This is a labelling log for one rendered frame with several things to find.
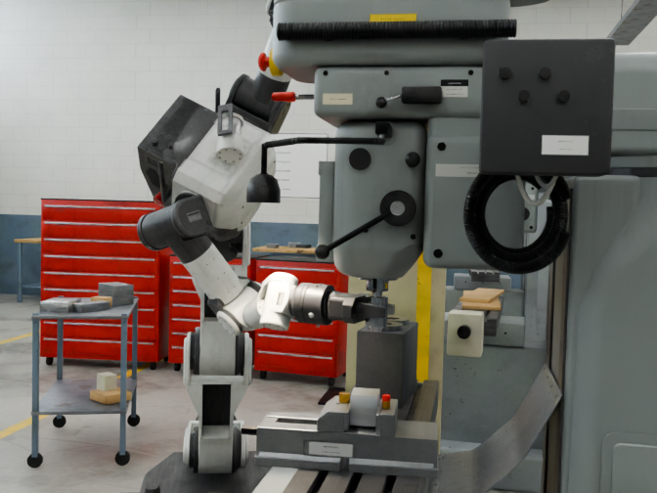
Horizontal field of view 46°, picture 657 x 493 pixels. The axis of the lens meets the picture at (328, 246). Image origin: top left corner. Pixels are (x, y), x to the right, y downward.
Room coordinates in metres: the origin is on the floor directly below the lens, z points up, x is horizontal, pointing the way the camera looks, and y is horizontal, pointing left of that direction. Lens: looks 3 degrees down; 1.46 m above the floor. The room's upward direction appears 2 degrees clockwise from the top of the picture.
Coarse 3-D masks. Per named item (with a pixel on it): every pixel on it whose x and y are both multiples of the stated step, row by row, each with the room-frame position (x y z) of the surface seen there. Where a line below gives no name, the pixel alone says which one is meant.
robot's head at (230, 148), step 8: (224, 120) 1.90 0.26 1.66; (240, 120) 1.92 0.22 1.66; (224, 128) 1.88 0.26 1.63; (240, 128) 1.91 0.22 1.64; (224, 136) 1.87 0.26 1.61; (232, 136) 1.87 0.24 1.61; (240, 136) 1.88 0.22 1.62; (216, 144) 1.89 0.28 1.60; (224, 144) 1.86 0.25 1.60; (232, 144) 1.86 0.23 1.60; (240, 144) 1.87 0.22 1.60; (216, 152) 1.87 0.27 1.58; (224, 152) 1.86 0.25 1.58; (232, 152) 1.87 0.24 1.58; (240, 152) 1.87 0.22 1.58; (224, 160) 1.90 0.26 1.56; (232, 160) 1.90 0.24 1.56; (240, 160) 1.90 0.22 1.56
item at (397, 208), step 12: (396, 192) 1.51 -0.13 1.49; (384, 204) 1.51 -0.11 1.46; (396, 204) 1.50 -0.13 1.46; (408, 204) 1.50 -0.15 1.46; (384, 216) 1.51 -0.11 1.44; (396, 216) 1.51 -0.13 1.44; (408, 216) 1.50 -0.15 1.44; (360, 228) 1.52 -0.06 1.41; (336, 240) 1.53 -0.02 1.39; (348, 240) 1.53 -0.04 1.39; (324, 252) 1.52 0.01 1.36
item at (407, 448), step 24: (264, 432) 1.47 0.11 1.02; (288, 432) 1.46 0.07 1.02; (312, 432) 1.46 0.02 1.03; (336, 432) 1.45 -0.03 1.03; (360, 432) 1.45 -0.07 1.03; (384, 432) 1.44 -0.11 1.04; (408, 432) 1.47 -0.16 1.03; (432, 432) 1.47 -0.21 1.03; (264, 456) 1.46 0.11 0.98; (288, 456) 1.46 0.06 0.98; (312, 456) 1.45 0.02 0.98; (336, 456) 1.45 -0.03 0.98; (360, 456) 1.44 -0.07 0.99; (384, 456) 1.44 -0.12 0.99; (408, 456) 1.43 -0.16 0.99; (432, 456) 1.43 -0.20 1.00
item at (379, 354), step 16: (400, 320) 2.04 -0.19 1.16; (368, 336) 1.92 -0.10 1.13; (384, 336) 1.91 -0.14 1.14; (400, 336) 1.90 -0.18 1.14; (416, 336) 2.10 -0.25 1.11; (368, 352) 1.92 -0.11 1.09; (384, 352) 1.91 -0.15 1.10; (400, 352) 1.90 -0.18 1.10; (416, 352) 2.10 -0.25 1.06; (368, 368) 1.92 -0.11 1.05; (384, 368) 1.91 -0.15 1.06; (400, 368) 1.90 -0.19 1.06; (368, 384) 1.92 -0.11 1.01; (384, 384) 1.91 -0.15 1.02; (400, 384) 1.90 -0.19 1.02; (400, 400) 1.90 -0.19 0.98
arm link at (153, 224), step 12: (156, 216) 1.88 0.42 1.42; (168, 216) 1.85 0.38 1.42; (144, 228) 1.90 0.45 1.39; (156, 228) 1.87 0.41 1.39; (168, 228) 1.85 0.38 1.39; (156, 240) 1.89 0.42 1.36; (168, 240) 1.88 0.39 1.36; (180, 240) 1.87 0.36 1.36; (192, 240) 1.87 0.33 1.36; (204, 240) 1.90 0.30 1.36; (180, 252) 1.88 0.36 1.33; (192, 252) 1.88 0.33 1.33
